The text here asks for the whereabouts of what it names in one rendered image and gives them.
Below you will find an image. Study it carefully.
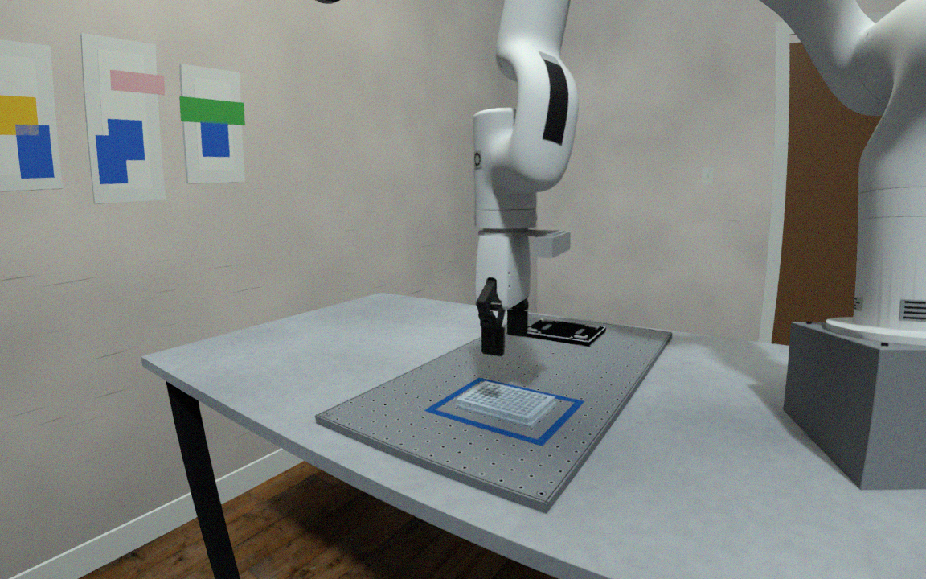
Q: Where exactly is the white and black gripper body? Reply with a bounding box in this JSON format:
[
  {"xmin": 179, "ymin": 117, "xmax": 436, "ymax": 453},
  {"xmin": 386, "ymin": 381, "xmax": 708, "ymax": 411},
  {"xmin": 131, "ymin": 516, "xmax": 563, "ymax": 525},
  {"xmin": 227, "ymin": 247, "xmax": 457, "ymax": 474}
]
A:
[{"xmin": 475, "ymin": 230, "xmax": 531, "ymax": 310}]

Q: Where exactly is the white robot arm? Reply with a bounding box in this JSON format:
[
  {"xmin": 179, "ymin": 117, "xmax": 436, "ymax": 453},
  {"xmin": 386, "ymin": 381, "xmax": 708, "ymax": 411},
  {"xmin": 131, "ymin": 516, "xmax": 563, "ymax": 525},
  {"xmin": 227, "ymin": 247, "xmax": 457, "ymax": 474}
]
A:
[{"xmin": 473, "ymin": 0, "xmax": 926, "ymax": 346}]

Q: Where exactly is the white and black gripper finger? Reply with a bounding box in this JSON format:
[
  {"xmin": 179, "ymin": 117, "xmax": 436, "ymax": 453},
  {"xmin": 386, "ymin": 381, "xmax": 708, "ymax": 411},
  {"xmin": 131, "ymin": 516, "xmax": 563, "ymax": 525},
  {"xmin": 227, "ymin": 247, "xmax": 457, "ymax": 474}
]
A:
[
  {"xmin": 507, "ymin": 298, "xmax": 529, "ymax": 337},
  {"xmin": 477, "ymin": 277, "xmax": 506, "ymax": 356}
]

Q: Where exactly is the blue rectangular tape outline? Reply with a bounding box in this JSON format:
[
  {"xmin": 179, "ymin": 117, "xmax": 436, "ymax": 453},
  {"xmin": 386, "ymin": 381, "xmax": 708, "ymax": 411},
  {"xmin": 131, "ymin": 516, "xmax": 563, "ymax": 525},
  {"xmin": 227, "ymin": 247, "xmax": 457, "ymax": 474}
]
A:
[{"xmin": 424, "ymin": 377, "xmax": 585, "ymax": 446}]

